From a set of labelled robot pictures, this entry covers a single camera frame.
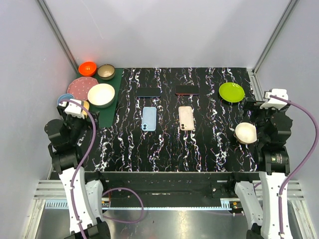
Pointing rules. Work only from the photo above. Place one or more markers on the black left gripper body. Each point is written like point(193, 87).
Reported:
point(90, 117)

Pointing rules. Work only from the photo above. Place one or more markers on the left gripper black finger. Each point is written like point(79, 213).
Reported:
point(61, 110)
point(93, 117)

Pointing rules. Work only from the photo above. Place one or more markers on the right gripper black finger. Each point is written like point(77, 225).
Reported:
point(252, 103)
point(245, 112)

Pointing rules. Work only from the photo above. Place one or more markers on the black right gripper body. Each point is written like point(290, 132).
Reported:
point(260, 115)

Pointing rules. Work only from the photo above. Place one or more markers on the dark blue phone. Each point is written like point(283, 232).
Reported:
point(148, 92)

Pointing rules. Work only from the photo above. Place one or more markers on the magenta phone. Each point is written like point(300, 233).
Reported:
point(186, 90)

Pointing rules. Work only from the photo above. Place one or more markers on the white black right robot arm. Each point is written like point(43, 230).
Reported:
point(272, 128)

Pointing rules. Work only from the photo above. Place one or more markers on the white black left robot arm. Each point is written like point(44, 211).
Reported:
point(83, 191)

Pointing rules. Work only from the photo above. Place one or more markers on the green mat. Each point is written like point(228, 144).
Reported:
point(106, 115)

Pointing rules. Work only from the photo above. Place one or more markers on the light blue cup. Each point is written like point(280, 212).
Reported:
point(63, 97)

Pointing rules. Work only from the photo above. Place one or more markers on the yellow square plate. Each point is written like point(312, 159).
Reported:
point(85, 105)

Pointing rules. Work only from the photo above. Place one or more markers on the white bowl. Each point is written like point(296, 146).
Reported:
point(101, 95)

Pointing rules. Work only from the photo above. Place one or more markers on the lime green plate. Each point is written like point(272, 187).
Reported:
point(231, 92)

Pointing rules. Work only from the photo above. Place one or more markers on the cream floral bowl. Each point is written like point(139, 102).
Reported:
point(246, 133)

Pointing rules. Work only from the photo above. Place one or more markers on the pink dotted plate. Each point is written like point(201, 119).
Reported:
point(80, 87)

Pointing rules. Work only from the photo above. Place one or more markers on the brown patterned bowl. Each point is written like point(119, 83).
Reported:
point(106, 72)

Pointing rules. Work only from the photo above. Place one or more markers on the orange bowl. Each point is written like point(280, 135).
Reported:
point(87, 69)

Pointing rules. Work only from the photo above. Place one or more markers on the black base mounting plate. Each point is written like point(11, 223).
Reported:
point(176, 189)

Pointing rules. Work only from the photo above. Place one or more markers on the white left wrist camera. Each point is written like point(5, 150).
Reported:
point(75, 110)

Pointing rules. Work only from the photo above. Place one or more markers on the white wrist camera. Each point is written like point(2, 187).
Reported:
point(75, 110)
point(275, 98)

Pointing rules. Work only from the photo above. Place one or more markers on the aluminium corner post right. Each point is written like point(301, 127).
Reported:
point(275, 34)

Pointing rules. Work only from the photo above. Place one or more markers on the aluminium corner post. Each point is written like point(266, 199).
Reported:
point(57, 33)
point(275, 34)

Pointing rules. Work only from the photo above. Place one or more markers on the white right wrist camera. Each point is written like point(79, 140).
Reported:
point(275, 98)

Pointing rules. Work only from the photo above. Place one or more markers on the aluminium front rail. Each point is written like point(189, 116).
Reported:
point(52, 191)

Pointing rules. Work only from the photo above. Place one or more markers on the aluminium corner post left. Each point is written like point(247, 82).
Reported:
point(57, 33)

